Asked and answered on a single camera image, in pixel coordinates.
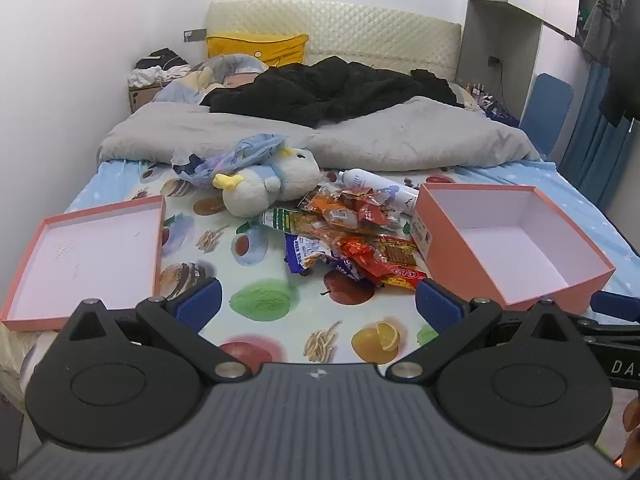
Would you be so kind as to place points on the fruit printed mat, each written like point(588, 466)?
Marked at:
point(260, 305)

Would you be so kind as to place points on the black clothing heap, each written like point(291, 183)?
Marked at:
point(325, 90)

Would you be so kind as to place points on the grey hanging jacket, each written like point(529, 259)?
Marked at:
point(602, 20)

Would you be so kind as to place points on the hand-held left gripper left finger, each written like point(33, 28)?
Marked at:
point(200, 304)

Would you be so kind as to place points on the white spray bottle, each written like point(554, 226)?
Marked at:
point(365, 178)

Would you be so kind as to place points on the yellow pillow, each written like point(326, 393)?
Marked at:
point(250, 47)

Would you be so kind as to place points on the person's right hand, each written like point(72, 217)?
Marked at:
point(632, 415)

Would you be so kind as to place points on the row of small bottles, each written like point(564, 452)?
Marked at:
point(477, 91)

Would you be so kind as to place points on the cream quilted headboard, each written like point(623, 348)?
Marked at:
point(375, 35)

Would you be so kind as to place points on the blue printed plastic bag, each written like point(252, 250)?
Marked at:
point(235, 155)

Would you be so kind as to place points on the pink box lid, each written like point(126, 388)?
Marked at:
point(90, 260)

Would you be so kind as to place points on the grey blanket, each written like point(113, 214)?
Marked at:
point(400, 135)

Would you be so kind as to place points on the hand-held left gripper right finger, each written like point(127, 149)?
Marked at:
point(440, 305)

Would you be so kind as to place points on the brown cardboard carton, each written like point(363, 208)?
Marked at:
point(142, 96)

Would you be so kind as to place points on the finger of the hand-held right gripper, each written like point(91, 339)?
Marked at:
point(617, 306)

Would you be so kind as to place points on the pile of snack packets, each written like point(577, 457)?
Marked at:
point(360, 245)

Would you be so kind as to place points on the cartoon printed quilt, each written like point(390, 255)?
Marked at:
point(200, 77)

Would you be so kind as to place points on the grey wall socket plate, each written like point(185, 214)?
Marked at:
point(195, 35)

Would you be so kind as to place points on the heap of mixed clothes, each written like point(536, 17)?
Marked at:
point(150, 72)

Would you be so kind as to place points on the black hanging coat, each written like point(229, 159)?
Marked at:
point(625, 75)

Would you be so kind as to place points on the blue chair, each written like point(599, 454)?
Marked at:
point(547, 110)

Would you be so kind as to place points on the blue curtain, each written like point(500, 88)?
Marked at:
point(595, 145)

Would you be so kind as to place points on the black plug charger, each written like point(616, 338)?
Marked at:
point(495, 61)

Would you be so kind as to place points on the pink cardboard box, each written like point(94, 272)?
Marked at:
point(500, 255)

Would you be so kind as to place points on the white penguin plush toy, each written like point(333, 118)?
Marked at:
point(270, 180)

